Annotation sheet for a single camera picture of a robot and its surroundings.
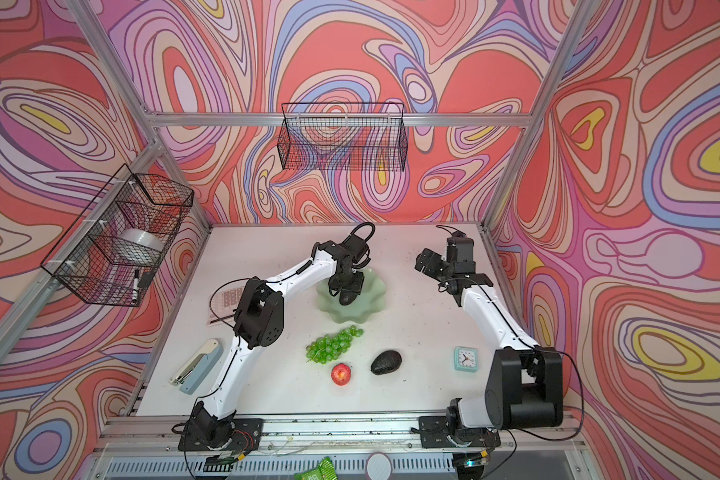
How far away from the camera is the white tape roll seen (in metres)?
0.70

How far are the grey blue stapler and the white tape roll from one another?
31cm

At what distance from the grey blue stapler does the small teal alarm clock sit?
70cm

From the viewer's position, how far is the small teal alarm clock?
33.4 inches

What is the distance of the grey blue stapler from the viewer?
0.81 m

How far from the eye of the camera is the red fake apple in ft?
2.63

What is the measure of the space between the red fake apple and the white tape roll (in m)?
0.55

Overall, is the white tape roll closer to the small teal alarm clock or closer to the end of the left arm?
the end of the left arm
